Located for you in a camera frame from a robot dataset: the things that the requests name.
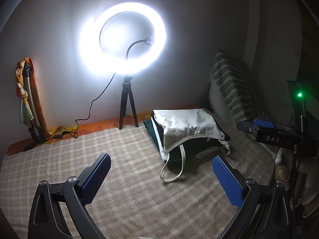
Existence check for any white tank top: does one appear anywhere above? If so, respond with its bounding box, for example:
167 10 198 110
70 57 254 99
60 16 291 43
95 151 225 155
151 108 231 184

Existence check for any stack of folded clothes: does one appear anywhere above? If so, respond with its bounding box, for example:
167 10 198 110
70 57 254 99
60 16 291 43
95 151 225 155
142 109 231 172

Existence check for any right gloved hand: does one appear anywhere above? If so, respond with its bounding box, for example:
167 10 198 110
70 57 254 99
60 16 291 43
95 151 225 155
275 148 318 218

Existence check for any checkered beige blanket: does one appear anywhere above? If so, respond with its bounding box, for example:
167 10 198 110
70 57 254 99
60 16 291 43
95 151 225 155
0 108 280 239

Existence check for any yellow crumpled cloth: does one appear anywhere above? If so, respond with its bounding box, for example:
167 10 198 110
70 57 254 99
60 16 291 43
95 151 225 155
48 126 78 140

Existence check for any green striped pillow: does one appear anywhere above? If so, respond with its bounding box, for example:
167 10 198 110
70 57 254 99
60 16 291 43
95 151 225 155
209 49 267 127

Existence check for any folded tripod stand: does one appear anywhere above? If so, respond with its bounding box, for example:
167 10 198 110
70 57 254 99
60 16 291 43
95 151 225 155
22 61 45 151

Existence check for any colourful floral scarf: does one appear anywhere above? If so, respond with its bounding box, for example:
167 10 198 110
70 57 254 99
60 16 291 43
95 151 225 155
15 58 34 126

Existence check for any black mini tripod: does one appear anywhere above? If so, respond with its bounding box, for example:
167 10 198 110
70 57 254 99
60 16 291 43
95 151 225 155
118 75 140 130

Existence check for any black power cable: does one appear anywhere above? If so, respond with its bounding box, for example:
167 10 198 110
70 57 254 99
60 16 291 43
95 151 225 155
53 72 117 140

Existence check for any white ring light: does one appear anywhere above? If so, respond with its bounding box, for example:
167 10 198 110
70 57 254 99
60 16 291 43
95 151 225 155
78 2 166 78

